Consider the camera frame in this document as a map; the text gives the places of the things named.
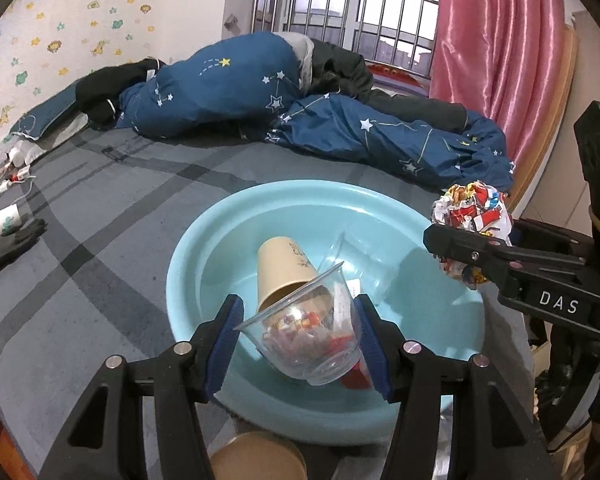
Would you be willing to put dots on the pink curtain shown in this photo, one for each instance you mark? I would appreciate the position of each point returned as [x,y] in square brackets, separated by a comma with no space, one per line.
[490,35]

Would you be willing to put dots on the black jacket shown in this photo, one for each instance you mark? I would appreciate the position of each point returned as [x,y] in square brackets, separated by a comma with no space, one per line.
[345,70]

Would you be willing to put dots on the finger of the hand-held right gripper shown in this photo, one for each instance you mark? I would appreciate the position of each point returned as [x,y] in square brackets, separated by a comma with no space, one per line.
[550,240]
[460,247]

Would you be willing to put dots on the colourful wrapper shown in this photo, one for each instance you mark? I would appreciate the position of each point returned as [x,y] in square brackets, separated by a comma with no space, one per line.
[475,210]

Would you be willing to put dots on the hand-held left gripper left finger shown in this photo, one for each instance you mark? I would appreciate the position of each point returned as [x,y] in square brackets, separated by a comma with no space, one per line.
[225,340]

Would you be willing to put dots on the black garment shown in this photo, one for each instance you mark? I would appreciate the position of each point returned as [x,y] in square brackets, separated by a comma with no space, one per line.
[105,85]

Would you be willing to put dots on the red patterned cloth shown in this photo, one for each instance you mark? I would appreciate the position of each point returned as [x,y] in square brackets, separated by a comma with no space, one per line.
[400,75]

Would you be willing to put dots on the blue star print quilt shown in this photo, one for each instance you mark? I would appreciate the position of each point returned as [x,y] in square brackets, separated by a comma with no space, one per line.
[230,90]

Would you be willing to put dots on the dark blue pillow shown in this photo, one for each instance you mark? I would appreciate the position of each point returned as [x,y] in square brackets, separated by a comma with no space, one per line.
[45,115]

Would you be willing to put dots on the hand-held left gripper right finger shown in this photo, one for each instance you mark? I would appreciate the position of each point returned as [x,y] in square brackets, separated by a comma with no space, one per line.
[375,355]

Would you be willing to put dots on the white paper cup green print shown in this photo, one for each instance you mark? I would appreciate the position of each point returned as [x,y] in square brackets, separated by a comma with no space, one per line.
[5,220]

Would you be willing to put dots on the light blue plastic basin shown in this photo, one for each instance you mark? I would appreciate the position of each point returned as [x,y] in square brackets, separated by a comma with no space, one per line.
[420,320]

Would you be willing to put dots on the tan paper cup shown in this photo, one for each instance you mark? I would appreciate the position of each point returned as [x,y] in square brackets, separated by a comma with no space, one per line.
[285,265]
[255,460]

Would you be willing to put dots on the beige wooden wardrobe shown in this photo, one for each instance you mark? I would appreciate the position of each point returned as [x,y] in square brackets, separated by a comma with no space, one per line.
[555,110]

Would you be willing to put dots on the red snack wrapper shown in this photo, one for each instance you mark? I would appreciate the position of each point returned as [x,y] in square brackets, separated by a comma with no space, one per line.
[355,379]

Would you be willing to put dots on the grey cloth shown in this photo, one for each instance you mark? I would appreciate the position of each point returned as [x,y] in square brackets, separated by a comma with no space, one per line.
[302,52]

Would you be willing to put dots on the black glove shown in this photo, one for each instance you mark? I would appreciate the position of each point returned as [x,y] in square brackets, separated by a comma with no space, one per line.
[10,250]

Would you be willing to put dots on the grey plaid bed sheet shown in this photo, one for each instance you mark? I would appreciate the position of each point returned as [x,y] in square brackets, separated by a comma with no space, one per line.
[130,210]

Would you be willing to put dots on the clear plastic cup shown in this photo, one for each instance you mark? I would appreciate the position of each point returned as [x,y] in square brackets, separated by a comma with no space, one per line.
[300,355]
[350,255]

